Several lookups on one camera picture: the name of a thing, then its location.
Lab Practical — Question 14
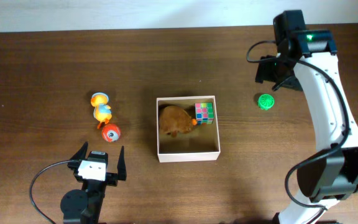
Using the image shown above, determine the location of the pink cardboard box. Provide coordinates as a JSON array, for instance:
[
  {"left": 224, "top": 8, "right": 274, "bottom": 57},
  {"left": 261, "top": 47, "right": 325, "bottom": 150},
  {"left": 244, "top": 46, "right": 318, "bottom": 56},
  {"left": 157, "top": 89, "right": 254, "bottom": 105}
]
[{"left": 156, "top": 96, "right": 221, "bottom": 162}]

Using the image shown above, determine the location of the green ridged ball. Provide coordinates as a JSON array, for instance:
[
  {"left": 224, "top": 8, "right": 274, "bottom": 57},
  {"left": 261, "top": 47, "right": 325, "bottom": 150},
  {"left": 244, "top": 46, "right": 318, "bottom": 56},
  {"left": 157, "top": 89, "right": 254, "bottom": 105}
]
[{"left": 257, "top": 94, "right": 275, "bottom": 110}]

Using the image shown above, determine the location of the colourful puzzle cube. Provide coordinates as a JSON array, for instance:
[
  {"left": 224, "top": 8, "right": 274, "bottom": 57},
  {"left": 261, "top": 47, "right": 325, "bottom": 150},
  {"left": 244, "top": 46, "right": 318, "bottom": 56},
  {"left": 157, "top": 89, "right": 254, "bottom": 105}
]
[{"left": 193, "top": 102, "right": 215, "bottom": 125}]

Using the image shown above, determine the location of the orange duck toy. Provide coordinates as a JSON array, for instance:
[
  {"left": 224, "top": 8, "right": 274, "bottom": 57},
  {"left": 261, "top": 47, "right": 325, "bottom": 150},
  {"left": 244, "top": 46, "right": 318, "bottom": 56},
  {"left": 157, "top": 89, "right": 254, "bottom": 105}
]
[{"left": 91, "top": 92, "right": 112, "bottom": 129}]

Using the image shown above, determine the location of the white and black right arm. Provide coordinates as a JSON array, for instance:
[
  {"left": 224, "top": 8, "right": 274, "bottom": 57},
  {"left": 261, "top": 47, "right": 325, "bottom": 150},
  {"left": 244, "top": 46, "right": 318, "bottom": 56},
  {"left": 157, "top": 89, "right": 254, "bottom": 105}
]
[{"left": 255, "top": 10, "right": 358, "bottom": 224}]

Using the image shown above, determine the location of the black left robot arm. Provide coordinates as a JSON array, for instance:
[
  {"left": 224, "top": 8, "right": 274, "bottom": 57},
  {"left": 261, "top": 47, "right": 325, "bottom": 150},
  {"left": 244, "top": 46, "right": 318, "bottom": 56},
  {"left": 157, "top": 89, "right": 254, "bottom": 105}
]
[{"left": 60, "top": 142, "right": 127, "bottom": 223}]

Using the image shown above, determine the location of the brown plush toy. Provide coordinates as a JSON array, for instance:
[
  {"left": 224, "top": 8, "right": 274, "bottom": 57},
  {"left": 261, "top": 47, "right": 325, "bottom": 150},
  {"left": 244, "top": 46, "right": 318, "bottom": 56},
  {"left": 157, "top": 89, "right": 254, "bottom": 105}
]
[{"left": 158, "top": 105, "right": 196, "bottom": 138}]

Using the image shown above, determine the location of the red and grey ball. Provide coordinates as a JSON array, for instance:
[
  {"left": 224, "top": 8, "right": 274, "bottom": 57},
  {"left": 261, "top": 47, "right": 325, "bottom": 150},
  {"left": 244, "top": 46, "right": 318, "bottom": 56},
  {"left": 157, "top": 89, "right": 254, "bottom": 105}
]
[{"left": 102, "top": 124, "right": 121, "bottom": 142}]

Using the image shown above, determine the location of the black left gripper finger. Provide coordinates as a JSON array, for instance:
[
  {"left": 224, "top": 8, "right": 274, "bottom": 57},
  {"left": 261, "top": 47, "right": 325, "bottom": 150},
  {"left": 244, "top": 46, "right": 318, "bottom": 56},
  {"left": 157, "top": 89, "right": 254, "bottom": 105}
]
[
  {"left": 70, "top": 141, "right": 88, "bottom": 161},
  {"left": 117, "top": 146, "right": 127, "bottom": 181}
]

